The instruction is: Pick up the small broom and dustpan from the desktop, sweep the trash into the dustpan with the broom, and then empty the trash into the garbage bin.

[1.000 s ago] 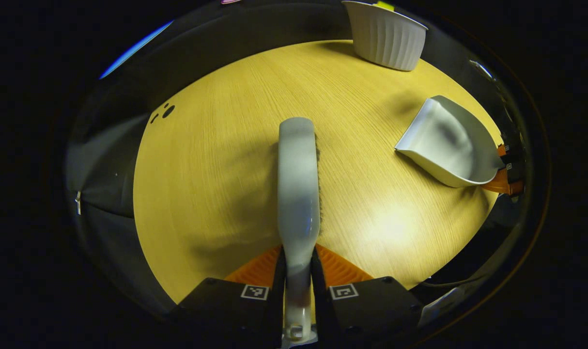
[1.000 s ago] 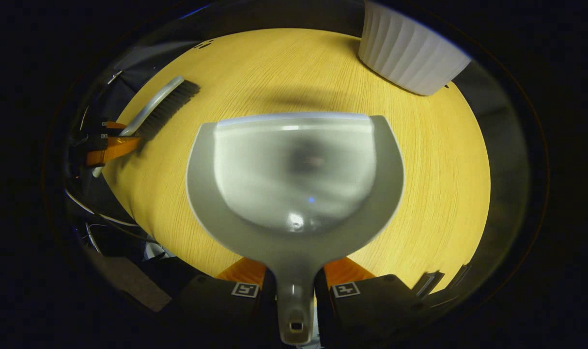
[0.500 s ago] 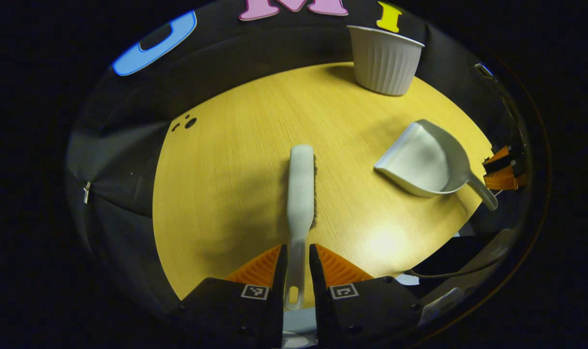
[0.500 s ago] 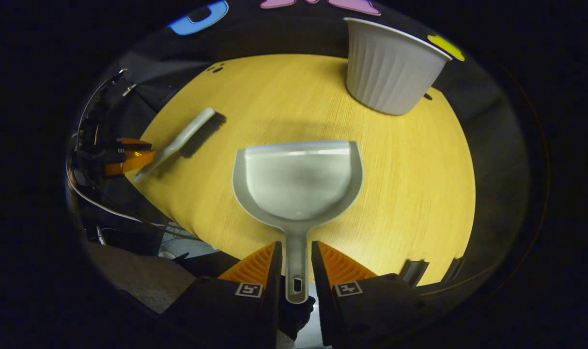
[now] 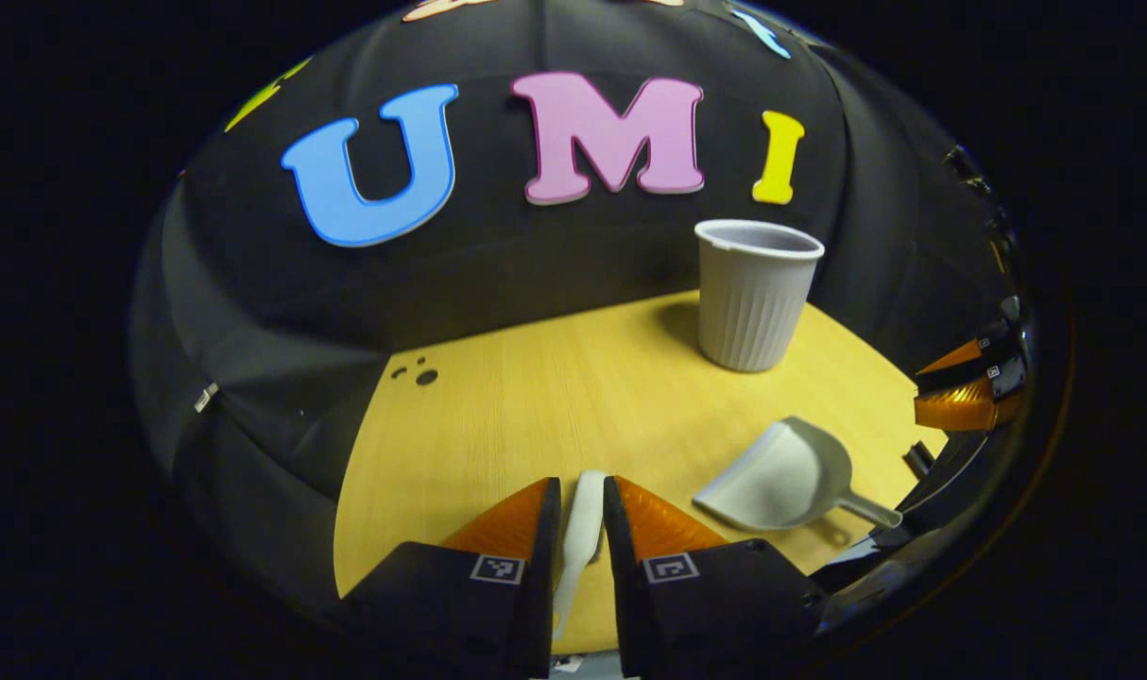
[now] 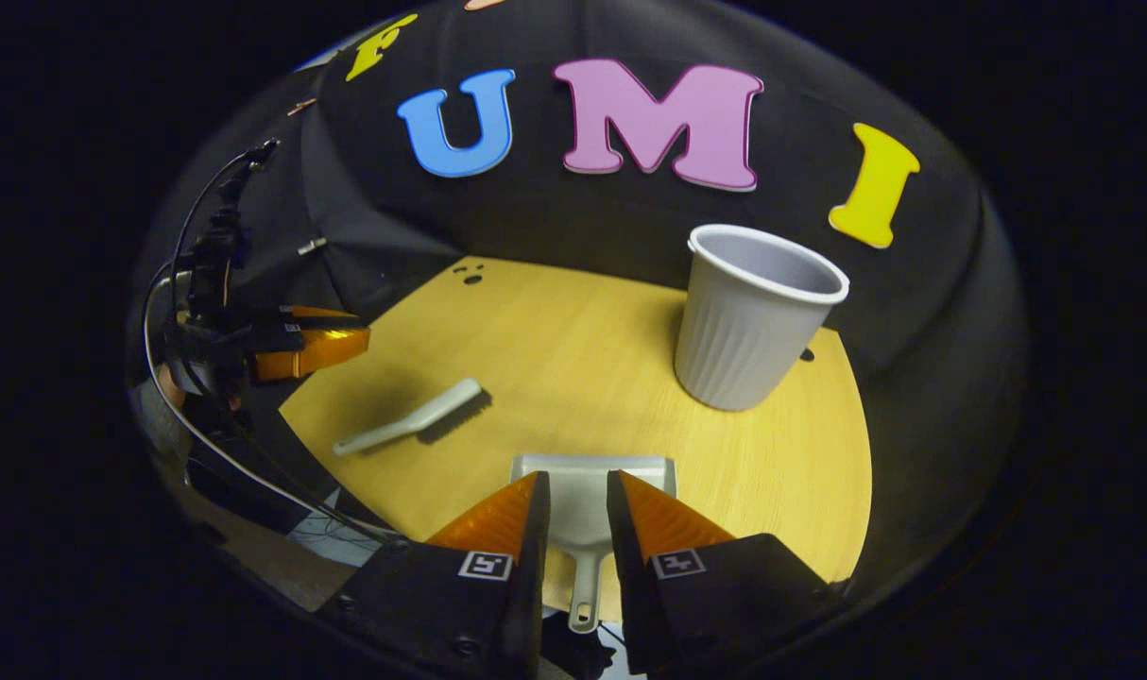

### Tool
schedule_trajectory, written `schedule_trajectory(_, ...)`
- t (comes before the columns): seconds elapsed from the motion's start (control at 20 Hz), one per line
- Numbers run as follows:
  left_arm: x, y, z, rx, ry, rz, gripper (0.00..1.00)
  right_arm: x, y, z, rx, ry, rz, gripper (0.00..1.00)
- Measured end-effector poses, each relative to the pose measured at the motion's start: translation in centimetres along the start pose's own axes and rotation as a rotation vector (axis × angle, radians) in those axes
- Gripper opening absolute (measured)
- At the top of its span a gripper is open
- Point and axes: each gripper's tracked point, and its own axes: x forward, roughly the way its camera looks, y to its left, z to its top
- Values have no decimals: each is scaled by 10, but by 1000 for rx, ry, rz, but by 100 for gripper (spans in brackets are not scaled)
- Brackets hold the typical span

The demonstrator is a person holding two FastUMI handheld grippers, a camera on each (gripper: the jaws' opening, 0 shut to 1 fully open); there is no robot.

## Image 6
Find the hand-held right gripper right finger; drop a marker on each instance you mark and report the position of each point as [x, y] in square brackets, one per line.
[630, 586]

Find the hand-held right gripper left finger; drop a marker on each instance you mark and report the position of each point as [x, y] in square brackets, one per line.
[526, 586]

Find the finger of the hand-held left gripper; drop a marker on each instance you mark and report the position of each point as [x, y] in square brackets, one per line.
[323, 315]
[318, 354]

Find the white dustpan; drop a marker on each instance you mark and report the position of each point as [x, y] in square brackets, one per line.
[578, 510]

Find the small white broom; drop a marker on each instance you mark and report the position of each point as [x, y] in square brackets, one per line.
[422, 416]

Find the white ribbed garbage bin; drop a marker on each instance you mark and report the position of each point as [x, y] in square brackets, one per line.
[753, 321]

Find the white clip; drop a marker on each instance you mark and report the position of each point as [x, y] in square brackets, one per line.
[312, 246]

